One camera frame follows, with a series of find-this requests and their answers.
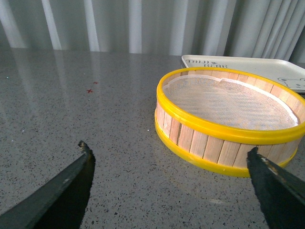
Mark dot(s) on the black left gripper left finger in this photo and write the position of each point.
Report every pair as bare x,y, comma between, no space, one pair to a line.
60,203

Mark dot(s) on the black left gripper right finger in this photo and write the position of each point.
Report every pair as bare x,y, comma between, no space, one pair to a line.
280,193

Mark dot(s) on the cream rectangular bear tray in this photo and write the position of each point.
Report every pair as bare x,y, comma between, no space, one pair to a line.
283,72

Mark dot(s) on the grey pleated curtain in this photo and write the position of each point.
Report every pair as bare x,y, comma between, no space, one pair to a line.
240,28

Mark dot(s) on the white mesh steamer liner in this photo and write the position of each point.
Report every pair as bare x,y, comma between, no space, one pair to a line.
229,102

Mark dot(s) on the yellow rimmed bamboo steamer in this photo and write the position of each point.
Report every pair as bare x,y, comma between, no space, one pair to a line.
223,149

